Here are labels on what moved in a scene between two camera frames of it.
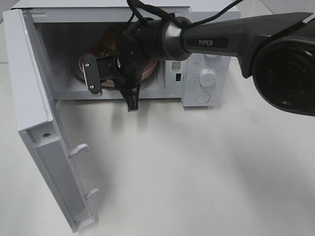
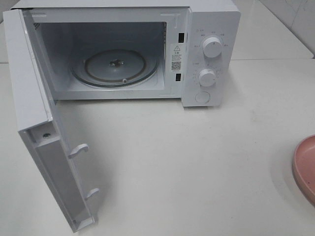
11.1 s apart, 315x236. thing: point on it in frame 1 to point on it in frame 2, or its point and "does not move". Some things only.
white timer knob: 207,77 does not move
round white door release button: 202,97 does not move
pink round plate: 148,67 to 303,166
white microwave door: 38,118 does not move
